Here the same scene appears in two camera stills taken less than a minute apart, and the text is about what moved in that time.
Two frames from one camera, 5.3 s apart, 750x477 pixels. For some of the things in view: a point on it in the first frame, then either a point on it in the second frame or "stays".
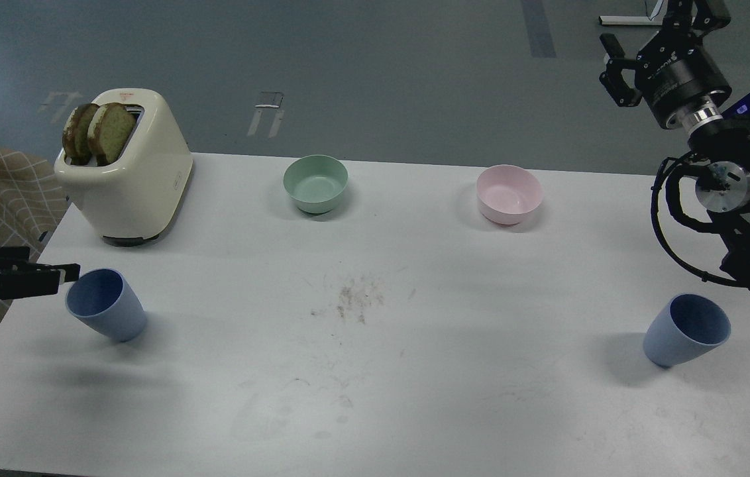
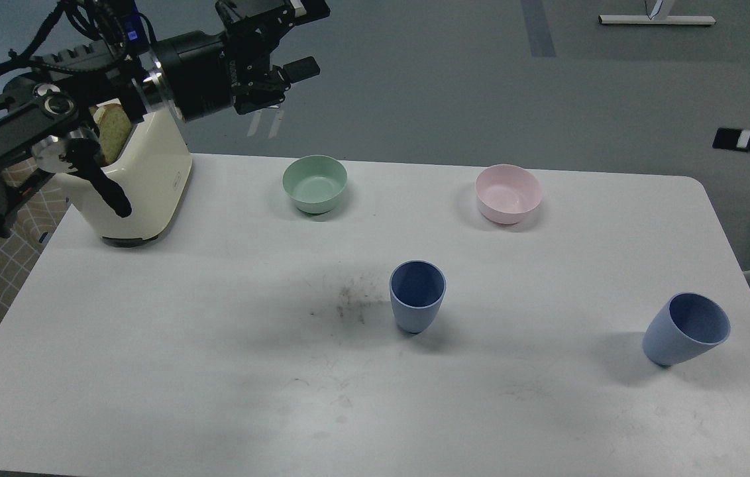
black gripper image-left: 8,270 to 204,73
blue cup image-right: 686,326 stays
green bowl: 315,183 stays
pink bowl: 508,194 stays
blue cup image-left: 104,300 to 417,288
